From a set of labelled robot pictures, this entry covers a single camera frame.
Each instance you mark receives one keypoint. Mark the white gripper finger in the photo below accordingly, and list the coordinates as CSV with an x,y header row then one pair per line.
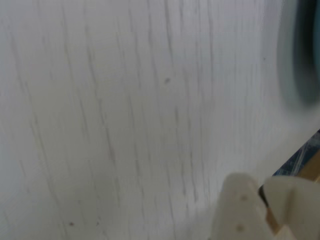
x,y
237,212
297,205

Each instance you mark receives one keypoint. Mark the round blue dish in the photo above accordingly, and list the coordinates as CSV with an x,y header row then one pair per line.
x,y
305,50

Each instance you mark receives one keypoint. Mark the tan wooden furniture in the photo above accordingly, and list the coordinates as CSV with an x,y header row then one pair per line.
x,y
313,165

